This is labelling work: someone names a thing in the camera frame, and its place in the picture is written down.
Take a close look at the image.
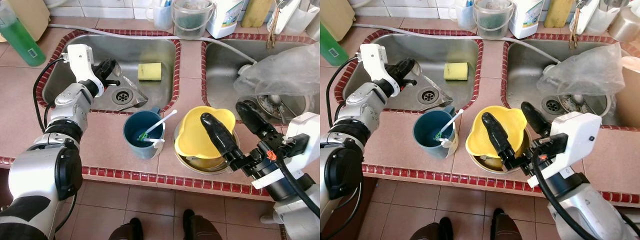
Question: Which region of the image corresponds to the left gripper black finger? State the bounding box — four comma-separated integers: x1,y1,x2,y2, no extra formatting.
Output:
101,56,121,77
397,56,420,77

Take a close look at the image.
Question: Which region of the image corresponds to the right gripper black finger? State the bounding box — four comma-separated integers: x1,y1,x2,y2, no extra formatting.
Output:
236,101,282,142
200,112,244,162
481,112,519,162
521,101,552,139

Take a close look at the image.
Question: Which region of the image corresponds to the yellow plastic bowl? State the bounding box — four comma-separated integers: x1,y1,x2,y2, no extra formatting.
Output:
465,105,528,160
174,105,237,160

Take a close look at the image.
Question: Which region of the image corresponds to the steel spoon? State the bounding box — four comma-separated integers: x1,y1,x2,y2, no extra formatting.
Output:
267,93,301,118
571,93,598,116

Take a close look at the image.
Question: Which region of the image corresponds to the steel utensil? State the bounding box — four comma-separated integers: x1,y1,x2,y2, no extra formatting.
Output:
116,80,149,112
415,75,454,108

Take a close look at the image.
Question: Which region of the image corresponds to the white handled green brush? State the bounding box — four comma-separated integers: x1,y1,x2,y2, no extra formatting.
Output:
434,109,465,143
140,109,178,143

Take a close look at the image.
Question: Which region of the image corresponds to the blue plastic mug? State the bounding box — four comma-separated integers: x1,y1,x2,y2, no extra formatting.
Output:
122,107,167,160
412,106,458,160

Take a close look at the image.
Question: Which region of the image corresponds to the round steel dish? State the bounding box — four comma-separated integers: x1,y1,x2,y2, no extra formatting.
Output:
255,92,306,123
557,92,611,118

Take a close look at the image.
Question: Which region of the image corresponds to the steel sink basin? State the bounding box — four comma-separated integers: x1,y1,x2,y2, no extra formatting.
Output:
42,34,177,113
505,40,628,126
342,34,482,113
205,40,321,126

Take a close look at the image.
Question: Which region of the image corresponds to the yellow sponge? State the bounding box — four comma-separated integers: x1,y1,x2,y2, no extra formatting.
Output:
137,62,163,82
443,62,469,82

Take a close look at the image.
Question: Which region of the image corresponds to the clear plastic bag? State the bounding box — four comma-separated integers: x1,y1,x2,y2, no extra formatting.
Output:
537,42,626,97
234,44,321,98

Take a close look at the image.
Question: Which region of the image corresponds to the clear toothbrush cup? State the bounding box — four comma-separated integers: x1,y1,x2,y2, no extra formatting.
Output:
448,0,476,30
146,0,173,30

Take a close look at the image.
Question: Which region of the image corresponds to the green dish soap bottle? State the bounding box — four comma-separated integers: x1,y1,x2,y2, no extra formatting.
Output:
320,22,349,67
0,7,47,67

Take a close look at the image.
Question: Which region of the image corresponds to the dark robot right foot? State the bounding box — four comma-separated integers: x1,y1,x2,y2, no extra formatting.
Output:
182,209,223,240
490,207,523,240

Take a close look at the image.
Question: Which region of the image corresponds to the dark robot foot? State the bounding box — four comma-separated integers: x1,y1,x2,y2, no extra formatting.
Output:
410,217,453,240
490,207,523,240
109,217,145,240
182,209,223,240

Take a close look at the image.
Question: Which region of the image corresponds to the beige water ionizer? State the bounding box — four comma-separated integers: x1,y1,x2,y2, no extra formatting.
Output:
7,0,51,42
320,0,356,42

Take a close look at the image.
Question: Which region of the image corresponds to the small clear plastic bucket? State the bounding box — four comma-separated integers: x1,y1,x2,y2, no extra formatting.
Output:
171,0,216,40
472,0,516,40

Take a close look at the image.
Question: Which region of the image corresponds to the white detergent bottle yellow cap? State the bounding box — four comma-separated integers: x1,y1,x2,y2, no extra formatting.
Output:
507,0,546,39
206,0,246,39

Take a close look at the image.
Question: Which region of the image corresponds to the mustard yellow scrub block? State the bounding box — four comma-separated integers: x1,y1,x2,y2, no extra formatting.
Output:
543,0,574,28
241,0,273,28

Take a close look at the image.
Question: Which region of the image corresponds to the dark robot left foot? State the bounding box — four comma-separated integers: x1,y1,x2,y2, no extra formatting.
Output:
109,217,145,240
410,217,453,240

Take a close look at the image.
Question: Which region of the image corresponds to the steel cup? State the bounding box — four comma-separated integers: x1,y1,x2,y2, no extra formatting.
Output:
607,2,640,43

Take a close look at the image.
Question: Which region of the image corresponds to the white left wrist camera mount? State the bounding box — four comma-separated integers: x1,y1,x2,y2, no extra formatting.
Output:
66,44,106,98
359,43,401,98

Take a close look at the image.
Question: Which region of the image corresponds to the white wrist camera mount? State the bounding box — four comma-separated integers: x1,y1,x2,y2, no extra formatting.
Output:
359,43,401,98
66,44,106,98
530,112,603,193
250,112,321,190

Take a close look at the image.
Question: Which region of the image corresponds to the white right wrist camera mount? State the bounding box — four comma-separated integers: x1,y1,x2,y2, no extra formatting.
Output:
530,112,603,193
250,112,321,190

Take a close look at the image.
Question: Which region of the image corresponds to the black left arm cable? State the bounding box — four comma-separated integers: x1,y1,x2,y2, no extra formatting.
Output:
32,56,68,135
326,56,361,128

